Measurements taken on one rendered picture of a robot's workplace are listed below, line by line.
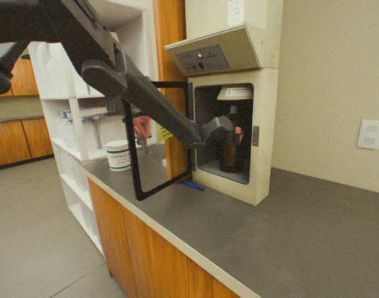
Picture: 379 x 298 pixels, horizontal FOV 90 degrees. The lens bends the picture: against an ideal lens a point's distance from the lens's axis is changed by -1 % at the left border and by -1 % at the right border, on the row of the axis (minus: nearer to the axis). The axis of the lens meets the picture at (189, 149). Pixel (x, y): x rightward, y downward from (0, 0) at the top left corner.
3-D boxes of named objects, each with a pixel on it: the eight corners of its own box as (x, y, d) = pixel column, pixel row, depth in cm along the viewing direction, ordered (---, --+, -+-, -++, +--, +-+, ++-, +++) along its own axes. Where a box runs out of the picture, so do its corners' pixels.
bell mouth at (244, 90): (232, 97, 88) (232, 84, 86) (271, 97, 76) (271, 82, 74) (207, 99, 76) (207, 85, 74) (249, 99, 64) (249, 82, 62)
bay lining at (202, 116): (227, 154, 104) (228, 85, 94) (276, 165, 87) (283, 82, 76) (196, 167, 88) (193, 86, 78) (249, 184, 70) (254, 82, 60)
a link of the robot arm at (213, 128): (180, 126, 66) (186, 148, 62) (201, 105, 58) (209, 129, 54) (206, 131, 73) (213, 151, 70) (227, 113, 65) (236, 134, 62)
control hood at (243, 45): (187, 76, 79) (186, 49, 76) (264, 67, 57) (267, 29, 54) (165, 76, 71) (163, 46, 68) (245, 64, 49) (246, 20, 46)
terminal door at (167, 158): (191, 172, 89) (187, 81, 77) (137, 203, 66) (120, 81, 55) (190, 172, 89) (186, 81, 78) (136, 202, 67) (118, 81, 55)
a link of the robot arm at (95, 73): (72, 33, 32) (71, 79, 28) (97, 13, 30) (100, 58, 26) (183, 129, 69) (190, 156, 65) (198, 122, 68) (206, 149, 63)
